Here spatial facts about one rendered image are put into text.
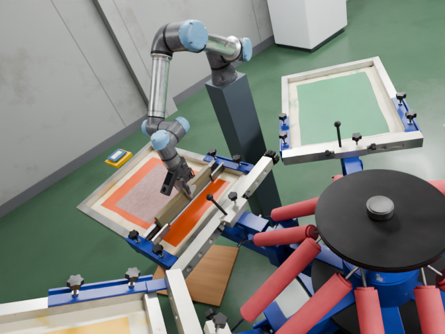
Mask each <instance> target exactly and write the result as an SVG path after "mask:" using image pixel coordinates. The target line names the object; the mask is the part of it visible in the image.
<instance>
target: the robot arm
mask: <svg viewBox="0 0 445 334"><path fill-rule="evenodd" d="M204 26H205V25H204V24H203V23H202V22H201V21H198V20H187V21H182V22H176V23H167V24H165V25H163V26H161V27H160V28H159V29H158V31H157V33H156V34H155V36H154V39H153V41H152V46H151V51H150V56H151V57H152V73H151V81H150V96H149V105H148V119H147V120H145V121H144V122H143V124H142V132H143V133H144V134H145V135H146V136H149V137H151V139H150V140H151V142H152V145H153V147H154V149H155V150H156V152H157V153H158V155H159V157H160V159H161V161H162V162H163V164H164V166H165V167H166V169H167V170H168V172H167V174H166V177H165V180H164V183H163V185H162V188H161V190H160V193H161V194H164V195H167V196H170V194H171V192H172V189H173V187H175V188H176V190H177V191H180V190H181V189H182V188H183V191H184V192H185V193H186V196H187V197H188V199H191V200H192V199H193V192H194V191H195V189H196V185H192V186H191V185H190V184H189V183H187V182H188V181H190V179H193V178H194V177H195V174H194V172H193V170H192V168H191V167H189V166H188V165H187V162H186V161H185V159H184V157H183V156H179V154H178V153H177V150H176V149H175V146H176V145H177V143H178V142H179V141H180V140H181V139H182V138H183V137H184V135H186V133H187V131H188V130H189V128H190V126H189V122H188V121H187V120H186V119H185V118H183V117H177V118H176V119H174V120H173V121H165V113H166V98H167V90H168V76H169V68H170V61H171V60H172V57H173V53H174V52H192V53H200V52H202V51H204V52H205V54H206V56H207V59H208V61H209V65H210V67H211V80H212V83H213V85H226V84H229V83H230V82H233V81H234V80H235V79H236V78H237V76H238V74H237V72H236V70H235V69H234V67H233V65H232V64H231V62H247V61H249V60H250V59H251V57H252V43H251V41H250V39H249V38H245V37H244V38H237V37H235V36H229V37H223V36H220V35H217V34H214V33H211V32H207V29H206V27H204ZM191 171H192V172H191ZM192 173H193V174H192Z"/></svg>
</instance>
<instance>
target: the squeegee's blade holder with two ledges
mask: <svg viewBox="0 0 445 334"><path fill-rule="evenodd" d="M211 182H212V181H211V180H209V181H208V182H207V183H206V184H205V185H204V186H203V187H202V188H201V189H200V190H199V191H198V192H197V194H196V195H195V196H194V197H193V199H192V200H190V201H189V202H188V203H187V204H186V205H185V207H184V208H183V209H182V210H181V211H180V212H179V213H178V214H177V215H176V216H175V217H174V218H173V219H172V220H171V221H170V222H169V223H168V224H169V225H170V226H172V225H173V223H174V222H175V221H176V220H177V219H178V218H179V217H180V216H181V215H182V214H183V212H184V211H185V210H186V209H187V208H188V207H189V206H190V205H191V204H192V203H193V202H194V201H195V200H196V199H197V198H198V197H199V196H200V195H201V193H202V192H203V191H204V190H205V189H206V188H207V187H208V186H209V185H210V183H211Z"/></svg>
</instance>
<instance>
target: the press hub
mask: <svg viewBox="0 0 445 334"><path fill-rule="evenodd" d="M315 222H316V226H317V230H318V232H319V235H320V237H321V239H322V240H323V242H324V243H323V245H325V246H327V247H328V248H329V249H330V250H331V251H332V252H333V253H334V254H336V255H337V256H338V257H340V258H341V259H342V265H343V270H341V269H339V268H336V267H334V266H331V265H329V264H327V263H325V262H322V261H320V260H317V259H315V258H314V260H313V264H312V269H311V281H312V285H313V291H314V293H316V292H317V291H318V290H319V289H320V288H321V287H322V286H323V285H324V284H325V283H326V282H327V281H328V280H329V279H330V278H331V277H332V276H333V275H334V274H335V273H336V272H337V273H340V272H341V273H343V275H345V276H347V275H348V274H349V273H350V272H351V271H352V270H353V269H354V268H355V267H356V266H357V267H360V268H363V269H364V273H365V277H366V285H367V287H374V290H377V292H378V297H379V304H380V307H384V308H387V307H397V306H398V308H399V313H400V316H401V321H402V323H403V328H404V331H405V334H422V330H421V326H420V320H419V314H418V311H417V305H416V301H414V300H411V298H412V296H413V295H414V291H413V288H416V286H417V282H420V283H422V278H421V275H420V268H424V274H425V278H426V283H427V285H434V286H435V287H436V288H439V287H438V286H437V285H436V280H435V279H436V276H437V274H435V273H433V272H432V271H431V270H429V269H428V268H426V266H428V265H430V266H431V267H433V268H434V269H436V270H437V271H439V272H440V271H441V270H442V269H445V258H444V256H443V255H444V254H445V195H444V194H443V193H442V192H441V191H440V190H439V189H437V188H436V187H434V186H433V185H432V184H430V183H428V182H427V181H425V180H423V179H421V178H419V177H417V176H414V175H412V174H408V173H405V172H400V171H396V170H386V169H372V170H362V171H358V172H353V173H351V174H348V175H345V176H343V177H341V178H339V179H337V180H336V181H334V182H333V183H331V185H329V186H328V187H327V188H326V189H325V190H324V191H323V193H322V194H321V195H320V197H319V199H318V201H317V204H316V207H315ZM360 268H359V269H358V270H357V271H356V272H355V273H354V274H353V275H352V276H351V277H349V280H350V281H351V283H352V289H351V292H352V293H353V294H354V290H357V289H356V287H363V283H362V275H361V271H360ZM439 290H441V291H443V292H444V290H442V289H440V288H439ZM354 295H355V294H354ZM330 320H331V322H333V324H335V326H337V327H338V328H339V330H337V331H335V332H334V333H333V334H361V333H360V325H359V320H358V312H357V307H356V302H355V303H353V304H352V305H350V306H348V307H346V308H345V309H343V310H342V311H339V312H338V313H336V314H335V315H333V316H332V317H330Z"/></svg>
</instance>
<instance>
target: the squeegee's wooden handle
mask: <svg viewBox="0 0 445 334"><path fill-rule="evenodd" d="M211 174H212V172H211V169H210V167H209V166H207V165H205V166H204V167H203V168H202V169H201V170H200V171H199V172H198V173H197V174H196V175H195V177H194V178H193V179H191V180H190V181H189V182H188V183H189V184H190V185H191V186H192V185H196V189H195V191H194V192H193V197H194V196H195V195H196V194H197V192H198V191H199V190H200V189H201V188H202V187H203V186H204V185H205V184H206V183H207V182H208V181H209V180H211V177H210V175H211ZM189 201H190V199H188V197H187V196H186V193H185V192H184V191H183V188H182V189H181V190H180V191H179V192H178V193H177V194H176V195H175V196H174V197H173V198H172V199H171V200H170V201H169V202H168V203H167V204H166V205H165V206H164V207H163V208H162V209H161V210H160V212H159V213H158V214H157V215H156V216H155V217H154V219H155V220H156V222H157V224H158V225H159V226H160V228H163V227H164V225H165V224H166V223H167V224H168V223H169V222H170V221H171V220H172V219H173V218H174V217H175V216H176V215H177V214H178V213H179V212H180V211H181V210H182V209H183V208H184V207H185V205H186V204H187V203H188V202H189ZM168 225H169V224H168Z"/></svg>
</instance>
